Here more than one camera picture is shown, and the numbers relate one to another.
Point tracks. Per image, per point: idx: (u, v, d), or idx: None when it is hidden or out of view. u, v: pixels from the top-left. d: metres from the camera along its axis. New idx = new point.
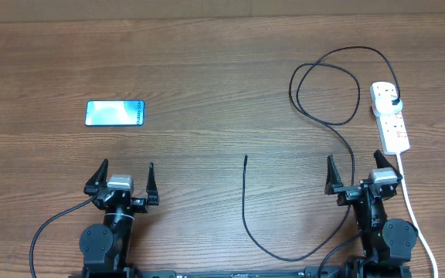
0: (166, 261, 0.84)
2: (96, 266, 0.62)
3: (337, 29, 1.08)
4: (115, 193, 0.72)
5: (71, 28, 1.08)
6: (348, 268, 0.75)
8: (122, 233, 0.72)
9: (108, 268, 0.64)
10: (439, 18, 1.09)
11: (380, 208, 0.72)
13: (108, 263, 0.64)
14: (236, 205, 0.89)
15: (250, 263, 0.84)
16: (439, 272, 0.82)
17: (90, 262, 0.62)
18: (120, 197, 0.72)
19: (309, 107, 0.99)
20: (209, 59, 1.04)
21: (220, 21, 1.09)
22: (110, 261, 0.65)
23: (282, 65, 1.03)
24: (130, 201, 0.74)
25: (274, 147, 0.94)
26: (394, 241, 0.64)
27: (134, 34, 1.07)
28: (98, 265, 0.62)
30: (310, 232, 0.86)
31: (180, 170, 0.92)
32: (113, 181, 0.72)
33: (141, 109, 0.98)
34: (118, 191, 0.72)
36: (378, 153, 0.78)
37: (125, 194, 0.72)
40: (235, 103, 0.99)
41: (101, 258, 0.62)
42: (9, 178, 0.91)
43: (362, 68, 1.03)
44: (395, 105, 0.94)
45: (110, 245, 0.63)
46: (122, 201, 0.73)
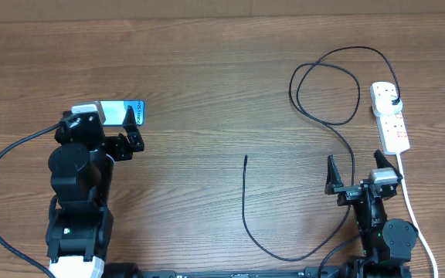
0: (166, 261, 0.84)
2: (68, 184, 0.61)
3: (337, 29, 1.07)
4: (81, 119, 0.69)
5: (71, 28, 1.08)
6: (348, 268, 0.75)
8: (100, 164, 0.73)
9: (80, 191, 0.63)
10: (439, 18, 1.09)
11: (380, 208, 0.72)
13: (80, 187, 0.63)
14: (236, 205, 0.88)
15: (250, 262, 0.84)
16: (439, 272, 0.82)
17: (59, 180, 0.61)
18: (88, 122, 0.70)
19: (309, 106, 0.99)
20: (209, 59, 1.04)
21: (220, 21, 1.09)
22: (83, 185, 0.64)
23: (282, 65, 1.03)
24: (99, 126, 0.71)
25: (274, 147, 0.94)
26: (394, 241, 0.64)
27: (134, 34, 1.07)
28: (69, 185, 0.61)
30: (310, 232, 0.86)
31: (180, 170, 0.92)
32: (79, 107, 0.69)
33: (141, 110, 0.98)
34: (84, 115, 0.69)
36: (378, 153, 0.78)
37: (92, 119, 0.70)
40: (236, 103, 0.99)
41: (73, 177, 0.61)
42: (9, 178, 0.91)
43: (362, 68, 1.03)
44: (395, 104, 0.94)
45: (83, 165, 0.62)
46: (90, 127, 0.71)
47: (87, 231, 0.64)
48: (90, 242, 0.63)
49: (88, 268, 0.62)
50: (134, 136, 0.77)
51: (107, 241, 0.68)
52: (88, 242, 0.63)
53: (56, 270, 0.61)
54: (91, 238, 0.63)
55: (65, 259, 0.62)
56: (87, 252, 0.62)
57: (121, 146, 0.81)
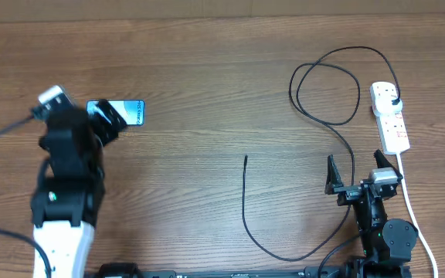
0: (166, 261, 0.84)
2: (64, 138, 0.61)
3: (337, 29, 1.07)
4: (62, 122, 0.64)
5: (71, 28, 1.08)
6: (348, 268, 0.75)
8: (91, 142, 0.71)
9: (74, 148, 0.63)
10: (439, 18, 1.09)
11: (380, 208, 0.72)
13: (75, 143, 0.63)
14: (236, 205, 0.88)
15: (250, 262, 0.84)
16: (439, 272, 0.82)
17: (56, 133, 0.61)
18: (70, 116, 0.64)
19: (309, 106, 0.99)
20: (209, 59, 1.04)
21: (220, 21, 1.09)
22: (79, 144, 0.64)
23: (282, 65, 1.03)
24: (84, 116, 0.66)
25: (274, 147, 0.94)
26: (394, 241, 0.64)
27: (134, 34, 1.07)
28: (64, 138, 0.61)
30: (310, 232, 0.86)
31: (180, 170, 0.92)
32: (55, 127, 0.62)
33: (141, 110, 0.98)
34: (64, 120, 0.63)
36: (378, 153, 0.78)
37: (59, 100, 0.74)
40: (235, 103, 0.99)
41: (68, 130, 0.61)
42: (9, 178, 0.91)
43: (362, 68, 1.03)
44: (395, 105, 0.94)
45: (79, 121, 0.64)
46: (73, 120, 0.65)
47: (74, 198, 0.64)
48: (77, 208, 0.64)
49: (76, 235, 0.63)
50: (110, 113, 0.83)
51: (95, 208, 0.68)
52: (76, 208, 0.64)
53: (43, 236, 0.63)
54: (79, 203, 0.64)
55: (52, 225, 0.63)
56: (74, 218, 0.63)
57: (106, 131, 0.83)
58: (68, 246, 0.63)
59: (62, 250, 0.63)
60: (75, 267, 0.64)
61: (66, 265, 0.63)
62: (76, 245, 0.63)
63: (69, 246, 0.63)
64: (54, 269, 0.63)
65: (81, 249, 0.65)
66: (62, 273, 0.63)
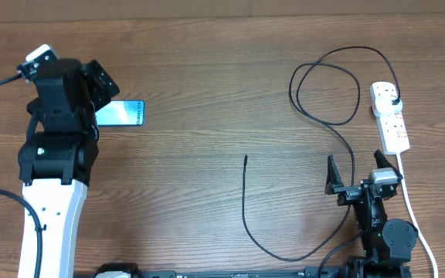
0: (166, 261, 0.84)
2: (54, 86, 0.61)
3: (337, 29, 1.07)
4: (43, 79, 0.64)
5: (71, 28, 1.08)
6: (348, 268, 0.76)
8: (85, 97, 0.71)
9: (64, 96, 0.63)
10: (439, 18, 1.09)
11: (380, 208, 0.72)
13: (65, 90, 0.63)
14: (236, 205, 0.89)
15: (250, 263, 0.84)
16: (439, 272, 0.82)
17: (45, 81, 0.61)
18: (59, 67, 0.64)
19: (309, 107, 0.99)
20: (209, 59, 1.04)
21: (220, 21, 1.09)
22: (69, 93, 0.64)
23: (282, 65, 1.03)
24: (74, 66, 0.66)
25: (274, 147, 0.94)
26: (394, 241, 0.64)
27: (134, 34, 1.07)
28: (52, 85, 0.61)
30: (310, 232, 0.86)
31: (180, 170, 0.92)
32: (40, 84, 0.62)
33: (141, 110, 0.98)
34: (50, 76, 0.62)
36: (378, 153, 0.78)
37: (49, 57, 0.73)
40: (235, 103, 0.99)
41: (58, 76, 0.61)
42: (9, 178, 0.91)
43: (362, 68, 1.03)
44: (395, 105, 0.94)
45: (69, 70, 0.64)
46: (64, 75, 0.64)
47: (65, 152, 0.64)
48: (67, 164, 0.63)
49: (67, 191, 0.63)
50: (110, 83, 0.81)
51: (86, 167, 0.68)
52: (66, 163, 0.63)
53: (33, 194, 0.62)
54: (69, 158, 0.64)
55: (41, 182, 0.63)
56: (66, 174, 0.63)
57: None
58: (59, 203, 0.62)
59: (54, 208, 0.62)
60: (66, 226, 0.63)
61: (57, 223, 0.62)
62: (68, 201, 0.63)
63: (60, 204, 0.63)
64: (45, 228, 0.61)
65: (73, 208, 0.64)
66: (53, 232, 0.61)
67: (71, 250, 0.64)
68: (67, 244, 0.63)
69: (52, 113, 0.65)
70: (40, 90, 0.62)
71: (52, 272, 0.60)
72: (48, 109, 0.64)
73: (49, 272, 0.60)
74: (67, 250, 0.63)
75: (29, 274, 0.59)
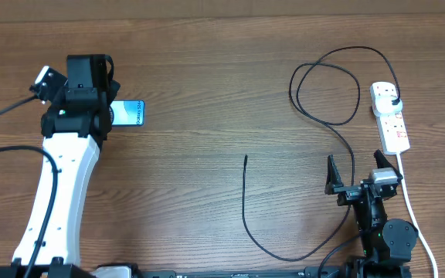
0: (166, 261, 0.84)
2: (83, 62, 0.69)
3: (337, 29, 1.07)
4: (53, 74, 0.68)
5: (71, 28, 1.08)
6: (348, 268, 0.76)
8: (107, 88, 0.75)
9: (90, 72, 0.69)
10: (439, 18, 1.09)
11: (380, 208, 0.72)
13: (91, 67, 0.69)
14: (236, 205, 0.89)
15: (250, 263, 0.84)
16: (439, 272, 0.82)
17: (77, 58, 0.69)
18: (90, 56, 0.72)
19: (309, 107, 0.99)
20: (209, 59, 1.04)
21: (220, 21, 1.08)
22: (95, 72, 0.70)
23: (282, 65, 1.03)
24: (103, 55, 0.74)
25: (274, 147, 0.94)
26: (394, 241, 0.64)
27: (134, 34, 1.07)
28: (82, 62, 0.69)
30: (310, 232, 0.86)
31: (180, 170, 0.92)
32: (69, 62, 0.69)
33: (141, 110, 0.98)
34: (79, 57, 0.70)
36: (378, 153, 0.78)
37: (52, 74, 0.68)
40: (236, 103, 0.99)
41: (86, 57, 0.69)
42: (8, 178, 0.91)
43: (362, 68, 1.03)
44: (395, 105, 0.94)
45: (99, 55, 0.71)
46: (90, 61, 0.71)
47: (83, 113, 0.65)
48: (85, 123, 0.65)
49: (83, 144, 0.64)
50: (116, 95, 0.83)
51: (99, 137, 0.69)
52: (83, 122, 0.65)
53: (52, 143, 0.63)
54: (87, 118, 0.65)
55: (59, 137, 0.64)
56: (82, 130, 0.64)
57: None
58: (75, 151, 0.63)
59: (70, 156, 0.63)
60: (79, 173, 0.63)
61: (72, 167, 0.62)
62: (83, 150, 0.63)
63: (76, 151, 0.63)
64: (60, 172, 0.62)
65: (86, 160, 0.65)
66: (68, 175, 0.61)
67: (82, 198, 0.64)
68: (79, 189, 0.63)
69: (76, 87, 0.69)
70: (70, 66, 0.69)
71: (63, 209, 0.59)
72: (73, 83, 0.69)
73: (59, 210, 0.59)
74: (78, 197, 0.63)
75: (42, 211, 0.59)
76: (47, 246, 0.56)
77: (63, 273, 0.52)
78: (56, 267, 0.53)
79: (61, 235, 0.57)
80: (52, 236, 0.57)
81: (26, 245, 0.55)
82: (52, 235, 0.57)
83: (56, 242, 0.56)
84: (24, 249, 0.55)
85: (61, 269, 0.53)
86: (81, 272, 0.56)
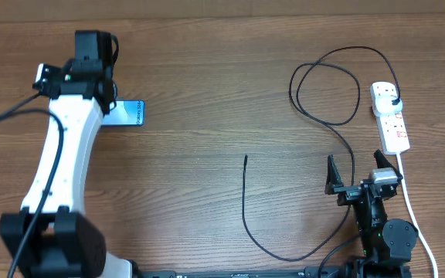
0: (166, 261, 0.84)
2: (90, 36, 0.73)
3: (337, 29, 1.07)
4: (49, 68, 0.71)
5: (72, 28, 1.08)
6: (348, 268, 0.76)
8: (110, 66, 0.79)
9: (96, 45, 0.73)
10: (439, 18, 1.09)
11: (380, 208, 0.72)
13: (97, 42, 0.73)
14: (236, 205, 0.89)
15: (250, 263, 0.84)
16: (439, 272, 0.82)
17: (85, 34, 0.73)
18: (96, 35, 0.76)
19: (309, 106, 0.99)
20: (209, 59, 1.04)
21: (220, 21, 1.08)
22: (100, 47, 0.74)
23: (282, 65, 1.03)
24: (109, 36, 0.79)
25: (274, 147, 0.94)
26: (394, 241, 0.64)
27: (134, 33, 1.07)
28: (90, 35, 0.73)
30: (310, 232, 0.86)
31: (180, 170, 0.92)
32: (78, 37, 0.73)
33: (141, 110, 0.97)
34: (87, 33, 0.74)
36: (378, 153, 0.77)
37: (49, 69, 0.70)
40: (236, 103, 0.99)
41: (94, 32, 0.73)
42: (9, 178, 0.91)
43: (362, 68, 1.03)
44: (395, 105, 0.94)
45: (105, 33, 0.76)
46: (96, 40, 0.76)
47: (87, 79, 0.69)
48: (89, 87, 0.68)
49: (87, 106, 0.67)
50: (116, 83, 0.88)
51: (102, 104, 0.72)
52: (88, 86, 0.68)
53: (59, 106, 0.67)
54: (91, 82, 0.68)
55: (65, 100, 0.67)
56: (86, 93, 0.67)
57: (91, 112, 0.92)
58: (80, 113, 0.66)
59: (75, 116, 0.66)
60: (84, 134, 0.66)
61: (77, 127, 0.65)
62: (88, 111, 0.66)
63: (80, 113, 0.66)
64: (66, 132, 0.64)
65: (90, 121, 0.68)
66: (73, 133, 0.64)
67: (85, 161, 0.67)
68: (83, 148, 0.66)
69: (83, 59, 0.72)
70: (78, 40, 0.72)
71: (69, 163, 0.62)
72: (79, 55, 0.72)
73: (66, 164, 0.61)
74: (83, 156, 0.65)
75: (49, 165, 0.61)
76: (54, 196, 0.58)
77: (68, 222, 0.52)
78: (62, 216, 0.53)
79: (66, 185, 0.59)
80: (58, 187, 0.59)
81: (33, 195, 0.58)
82: (58, 186, 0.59)
83: (62, 192, 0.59)
84: (32, 199, 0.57)
85: (66, 217, 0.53)
86: (86, 225, 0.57)
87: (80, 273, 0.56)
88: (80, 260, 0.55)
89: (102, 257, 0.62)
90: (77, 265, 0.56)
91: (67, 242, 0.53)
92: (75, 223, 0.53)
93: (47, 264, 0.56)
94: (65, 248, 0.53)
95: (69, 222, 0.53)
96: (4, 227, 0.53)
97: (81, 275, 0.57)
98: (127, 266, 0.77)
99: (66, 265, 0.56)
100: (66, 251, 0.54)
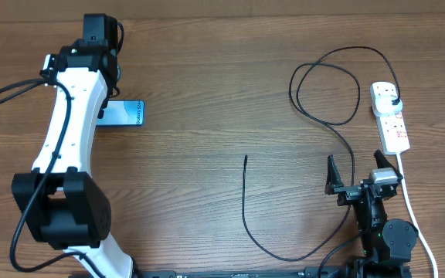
0: (166, 261, 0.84)
2: (99, 19, 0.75)
3: (337, 29, 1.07)
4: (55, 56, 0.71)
5: (72, 28, 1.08)
6: (348, 268, 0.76)
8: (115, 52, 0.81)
9: (103, 27, 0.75)
10: (439, 18, 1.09)
11: (380, 208, 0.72)
13: (104, 25, 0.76)
14: (236, 205, 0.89)
15: (250, 263, 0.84)
16: (439, 272, 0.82)
17: (92, 17, 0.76)
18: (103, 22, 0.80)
19: (308, 106, 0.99)
20: (209, 59, 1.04)
21: (220, 21, 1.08)
22: (107, 30, 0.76)
23: (282, 65, 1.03)
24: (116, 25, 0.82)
25: (274, 147, 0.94)
26: (394, 241, 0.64)
27: (134, 33, 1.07)
28: (97, 18, 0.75)
30: (310, 232, 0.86)
31: (180, 170, 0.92)
32: (86, 20, 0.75)
33: (141, 110, 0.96)
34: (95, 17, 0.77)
36: (378, 153, 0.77)
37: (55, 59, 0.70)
40: (236, 103, 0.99)
41: (102, 15, 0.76)
42: (9, 178, 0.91)
43: (362, 68, 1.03)
44: (395, 105, 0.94)
45: (112, 19, 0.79)
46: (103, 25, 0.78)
47: (92, 52, 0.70)
48: (94, 59, 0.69)
49: (93, 76, 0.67)
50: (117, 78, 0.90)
51: (108, 78, 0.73)
52: (93, 58, 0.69)
53: (66, 76, 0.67)
54: (97, 55, 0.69)
55: (71, 71, 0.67)
56: (92, 66, 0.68)
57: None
58: (86, 82, 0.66)
59: (82, 86, 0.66)
60: (90, 103, 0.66)
61: (83, 96, 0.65)
62: (94, 81, 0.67)
63: (86, 83, 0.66)
64: (73, 100, 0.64)
65: (96, 93, 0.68)
66: (80, 102, 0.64)
67: (91, 131, 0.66)
68: (90, 118, 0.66)
69: (90, 39, 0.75)
70: (86, 22, 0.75)
71: (76, 128, 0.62)
72: (87, 36, 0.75)
73: (73, 130, 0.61)
74: (89, 123, 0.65)
75: (57, 130, 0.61)
76: (63, 158, 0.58)
77: (77, 180, 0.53)
78: (70, 174, 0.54)
79: (75, 149, 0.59)
80: (66, 150, 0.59)
81: (44, 157, 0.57)
82: (67, 149, 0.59)
83: (71, 154, 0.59)
84: (42, 161, 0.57)
85: (75, 175, 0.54)
86: (94, 188, 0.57)
87: (87, 235, 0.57)
88: (88, 222, 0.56)
89: (108, 222, 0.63)
90: (85, 226, 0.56)
91: (76, 200, 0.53)
92: (83, 182, 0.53)
93: (55, 225, 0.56)
94: (74, 206, 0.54)
95: (78, 180, 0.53)
96: (15, 185, 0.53)
97: (88, 237, 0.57)
98: (127, 262, 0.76)
99: (73, 226, 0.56)
100: (74, 210, 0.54)
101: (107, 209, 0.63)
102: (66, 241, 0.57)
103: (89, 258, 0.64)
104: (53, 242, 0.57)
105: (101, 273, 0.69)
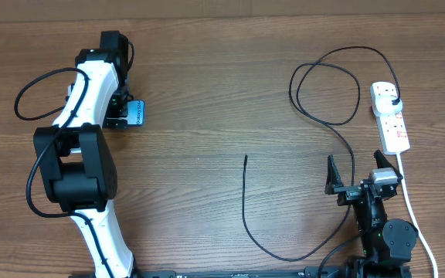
0: (166, 261, 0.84)
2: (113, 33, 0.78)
3: (337, 29, 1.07)
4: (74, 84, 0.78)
5: (71, 28, 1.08)
6: (348, 268, 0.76)
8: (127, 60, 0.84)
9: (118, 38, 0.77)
10: (439, 18, 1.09)
11: (380, 208, 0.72)
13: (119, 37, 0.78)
14: (236, 205, 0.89)
15: (250, 263, 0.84)
16: (439, 272, 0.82)
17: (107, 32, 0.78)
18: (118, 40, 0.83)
19: (309, 107, 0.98)
20: (208, 59, 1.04)
21: (220, 21, 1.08)
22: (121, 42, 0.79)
23: (282, 65, 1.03)
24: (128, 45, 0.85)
25: (274, 147, 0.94)
26: (394, 241, 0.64)
27: (134, 33, 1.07)
28: (112, 32, 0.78)
30: (310, 232, 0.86)
31: (179, 170, 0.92)
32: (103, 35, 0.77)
33: (141, 110, 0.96)
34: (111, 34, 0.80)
36: (378, 153, 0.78)
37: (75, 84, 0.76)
40: (235, 103, 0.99)
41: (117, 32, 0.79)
42: (9, 177, 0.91)
43: (362, 68, 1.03)
44: (395, 104, 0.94)
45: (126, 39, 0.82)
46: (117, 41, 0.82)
47: (109, 50, 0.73)
48: (110, 55, 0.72)
49: (107, 66, 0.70)
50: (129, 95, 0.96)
51: (119, 76, 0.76)
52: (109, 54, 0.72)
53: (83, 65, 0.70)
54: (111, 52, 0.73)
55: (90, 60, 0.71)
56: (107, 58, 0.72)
57: (116, 121, 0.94)
58: (102, 68, 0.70)
59: (98, 71, 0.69)
60: (104, 86, 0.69)
61: (99, 78, 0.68)
62: (109, 69, 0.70)
63: (102, 69, 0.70)
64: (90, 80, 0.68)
65: (110, 79, 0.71)
66: (96, 82, 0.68)
67: (103, 110, 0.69)
68: (103, 97, 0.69)
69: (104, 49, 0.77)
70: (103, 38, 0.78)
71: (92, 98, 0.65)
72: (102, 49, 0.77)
73: (89, 100, 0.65)
74: (103, 99, 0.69)
75: (75, 98, 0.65)
76: (79, 118, 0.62)
77: (92, 130, 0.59)
78: (85, 127, 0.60)
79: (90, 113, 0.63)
80: (83, 113, 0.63)
81: (63, 116, 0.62)
82: (83, 112, 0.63)
83: (86, 117, 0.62)
84: (61, 119, 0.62)
85: (89, 128, 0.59)
86: (104, 147, 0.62)
87: (96, 191, 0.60)
88: (98, 175, 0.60)
89: (114, 189, 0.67)
90: (95, 181, 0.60)
91: (90, 150, 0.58)
92: (97, 133, 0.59)
93: (67, 180, 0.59)
94: (87, 156, 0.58)
95: (93, 131, 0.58)
96: (35, 133, 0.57)
97: (96, 192, 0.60)
98: (129, 255, 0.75)
99: (83, 181, 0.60)
100: (87, 161, 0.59)
101: (113, 177, 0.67)
102: (76, 198, 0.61)
103: (93, 228, 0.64)
104: (63, 200, 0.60)
105: (103, 256, 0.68)
